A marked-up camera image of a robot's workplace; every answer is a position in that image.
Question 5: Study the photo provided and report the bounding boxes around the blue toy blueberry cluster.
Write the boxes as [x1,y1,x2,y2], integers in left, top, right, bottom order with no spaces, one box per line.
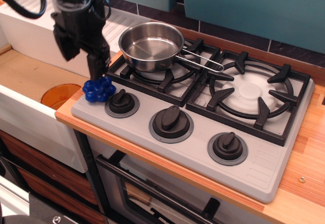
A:
[82,76,116,103]

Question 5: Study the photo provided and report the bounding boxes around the black middle stove knob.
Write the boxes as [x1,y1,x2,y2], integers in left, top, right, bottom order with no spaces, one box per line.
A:
[149,105,194,144]

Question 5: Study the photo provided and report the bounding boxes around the black right burner grate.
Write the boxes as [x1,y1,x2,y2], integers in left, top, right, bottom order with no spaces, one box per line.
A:
[186,50,313,146]

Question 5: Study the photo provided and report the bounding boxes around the black left burner grate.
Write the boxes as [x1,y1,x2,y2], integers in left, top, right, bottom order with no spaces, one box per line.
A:
[107,39,221,107]

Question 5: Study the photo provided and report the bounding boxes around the wooden drawer fronts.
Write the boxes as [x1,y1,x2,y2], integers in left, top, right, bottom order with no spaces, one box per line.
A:
[1,132,107,223]

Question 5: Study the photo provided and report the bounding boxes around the black stove knob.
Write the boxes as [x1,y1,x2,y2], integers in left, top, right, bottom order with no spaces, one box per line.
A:
[105,89,140,118]
[207,132,248,166]
[149,105,194,144]

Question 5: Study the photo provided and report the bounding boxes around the black left stove knob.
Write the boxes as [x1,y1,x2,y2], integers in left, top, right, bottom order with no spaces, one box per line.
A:
[105,89,140,118]

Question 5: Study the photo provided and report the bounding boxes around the white sink unit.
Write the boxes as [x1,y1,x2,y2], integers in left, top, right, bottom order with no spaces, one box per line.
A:
[0,0,152,173]

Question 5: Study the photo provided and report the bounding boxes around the grey toy stove top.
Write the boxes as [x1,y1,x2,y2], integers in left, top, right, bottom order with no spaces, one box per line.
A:
[71,22,314,203]

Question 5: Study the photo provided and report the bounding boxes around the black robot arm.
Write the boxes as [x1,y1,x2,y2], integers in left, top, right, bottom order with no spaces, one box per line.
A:
[51,0,111,81]

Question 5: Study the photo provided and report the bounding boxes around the black burner grate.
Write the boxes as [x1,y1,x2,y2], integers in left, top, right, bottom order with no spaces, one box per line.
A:
[107,39,221,107]
[186,50,313,146]

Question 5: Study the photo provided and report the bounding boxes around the teal cabinet right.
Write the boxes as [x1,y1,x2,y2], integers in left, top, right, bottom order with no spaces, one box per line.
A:
[184,0,324,53]

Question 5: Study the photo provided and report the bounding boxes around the stainless steel pan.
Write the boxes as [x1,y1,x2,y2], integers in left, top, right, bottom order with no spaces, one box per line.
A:
[118,22,224,73]

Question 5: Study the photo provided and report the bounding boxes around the oven door with handle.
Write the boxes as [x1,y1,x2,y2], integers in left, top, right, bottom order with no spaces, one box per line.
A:
[94,150,268,223]

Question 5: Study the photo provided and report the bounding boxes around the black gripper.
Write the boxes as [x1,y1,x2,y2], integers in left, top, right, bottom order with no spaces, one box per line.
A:
[51,5,111,81]

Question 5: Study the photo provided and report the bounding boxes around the black right stove knob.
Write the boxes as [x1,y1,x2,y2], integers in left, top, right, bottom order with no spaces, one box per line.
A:
[207,132,248,166]

